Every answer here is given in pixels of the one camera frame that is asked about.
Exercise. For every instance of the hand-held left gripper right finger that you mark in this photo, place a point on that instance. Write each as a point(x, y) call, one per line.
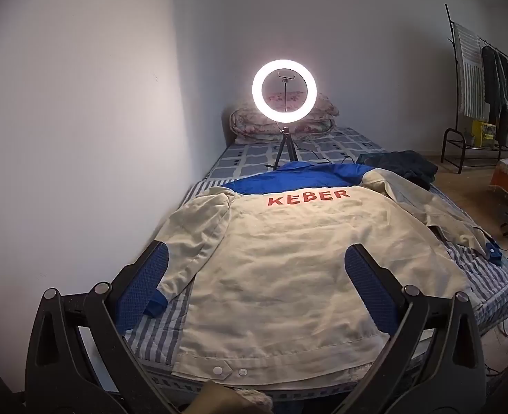
point(370, 284)

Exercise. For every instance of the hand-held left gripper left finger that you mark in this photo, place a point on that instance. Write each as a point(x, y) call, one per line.
point(144, 284)

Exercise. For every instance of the beige and blue jacket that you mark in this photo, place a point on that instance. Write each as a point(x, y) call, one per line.
point(305, 258)

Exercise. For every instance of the dark clothes pile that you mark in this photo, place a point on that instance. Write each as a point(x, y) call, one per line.
point(405, 166)

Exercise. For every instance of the black metal clothes rack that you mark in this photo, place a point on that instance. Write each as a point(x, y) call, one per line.
point(444, 149)

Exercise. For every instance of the dark hanging clothes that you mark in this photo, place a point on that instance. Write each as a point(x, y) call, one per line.
point(495, 90)

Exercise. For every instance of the blue grey checked bedsheet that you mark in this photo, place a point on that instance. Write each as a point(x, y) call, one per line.
point(236, 159)

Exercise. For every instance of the black tripod legs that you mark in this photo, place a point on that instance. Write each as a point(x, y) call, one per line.
point(286, 136)

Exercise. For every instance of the folded floral quilt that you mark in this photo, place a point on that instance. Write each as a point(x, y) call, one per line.
point(245, 125)

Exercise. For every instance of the yellow box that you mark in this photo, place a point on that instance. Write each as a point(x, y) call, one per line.
point(482, 131)

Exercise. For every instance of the black phone holder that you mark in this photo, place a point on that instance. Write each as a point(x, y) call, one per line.
point(286, 78)

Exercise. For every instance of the striped hanging cloth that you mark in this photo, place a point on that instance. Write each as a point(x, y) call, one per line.
point(469, 73)

